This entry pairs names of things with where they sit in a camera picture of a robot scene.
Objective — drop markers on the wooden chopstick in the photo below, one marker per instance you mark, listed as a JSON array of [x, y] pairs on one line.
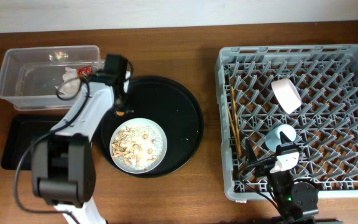
[[236, 125], [233, 130]]

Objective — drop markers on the black rectangular tray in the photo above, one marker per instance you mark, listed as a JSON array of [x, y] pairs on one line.
[[25, 128]]

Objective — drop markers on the pink bowl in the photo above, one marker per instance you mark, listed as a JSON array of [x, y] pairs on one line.
[[286, 95]]

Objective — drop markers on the red snack wrapper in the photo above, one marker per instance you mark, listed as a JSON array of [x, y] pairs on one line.
[[84, 71]]

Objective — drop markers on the round black tray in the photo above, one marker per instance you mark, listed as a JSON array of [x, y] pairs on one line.
[[173, 108]]

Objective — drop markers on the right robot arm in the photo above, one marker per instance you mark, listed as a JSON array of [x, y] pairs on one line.
[[294, 199]]

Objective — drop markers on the light blue cup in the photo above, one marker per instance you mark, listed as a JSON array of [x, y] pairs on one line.
[[273, 137]]

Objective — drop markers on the grey dishwasher rack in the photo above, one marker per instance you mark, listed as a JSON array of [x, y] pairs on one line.
[[326, 123]]

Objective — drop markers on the clear plastic bin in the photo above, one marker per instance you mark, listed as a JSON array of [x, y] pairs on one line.
[[29, 76]]

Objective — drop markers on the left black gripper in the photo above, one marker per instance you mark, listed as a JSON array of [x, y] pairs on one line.
[[130, 108]]

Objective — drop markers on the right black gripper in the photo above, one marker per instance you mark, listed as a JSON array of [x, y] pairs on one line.
[[263, 166]]

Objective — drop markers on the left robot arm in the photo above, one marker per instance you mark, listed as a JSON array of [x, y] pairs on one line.
[[62, 165]]

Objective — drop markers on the white napkin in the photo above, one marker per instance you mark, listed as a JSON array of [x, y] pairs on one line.
[[71, 82]]

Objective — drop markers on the grey plate with food scraps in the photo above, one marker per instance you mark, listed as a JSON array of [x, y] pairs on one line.
[[138, 146]]

